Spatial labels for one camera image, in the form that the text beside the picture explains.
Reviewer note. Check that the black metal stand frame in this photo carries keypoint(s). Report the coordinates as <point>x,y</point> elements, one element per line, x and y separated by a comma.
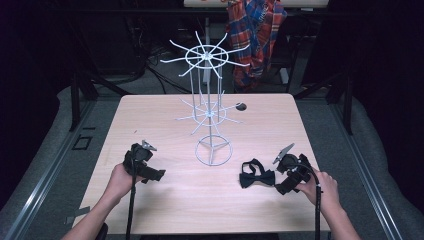
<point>80,96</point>
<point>340,96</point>

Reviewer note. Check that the black bow tie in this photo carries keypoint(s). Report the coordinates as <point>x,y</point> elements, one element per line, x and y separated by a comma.
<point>256,178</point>

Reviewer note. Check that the person's right hand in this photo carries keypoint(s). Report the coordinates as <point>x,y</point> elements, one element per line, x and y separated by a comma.
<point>323,191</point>

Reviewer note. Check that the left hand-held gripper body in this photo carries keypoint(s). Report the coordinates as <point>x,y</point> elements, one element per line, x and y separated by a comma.
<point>144,168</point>

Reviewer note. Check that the person's left hand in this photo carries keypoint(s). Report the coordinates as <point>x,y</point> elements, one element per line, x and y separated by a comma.
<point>119,181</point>

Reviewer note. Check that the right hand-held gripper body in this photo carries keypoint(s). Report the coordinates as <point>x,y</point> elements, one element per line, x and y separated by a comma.
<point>293,175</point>

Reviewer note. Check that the black chair edge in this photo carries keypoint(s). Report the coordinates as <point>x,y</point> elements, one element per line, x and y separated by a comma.
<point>102,232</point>

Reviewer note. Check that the red blue plaid cloth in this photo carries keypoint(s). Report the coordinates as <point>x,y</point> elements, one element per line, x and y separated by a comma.
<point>255,40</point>

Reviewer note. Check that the grey tape strip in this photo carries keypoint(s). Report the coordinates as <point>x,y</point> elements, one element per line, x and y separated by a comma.
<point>77,214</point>

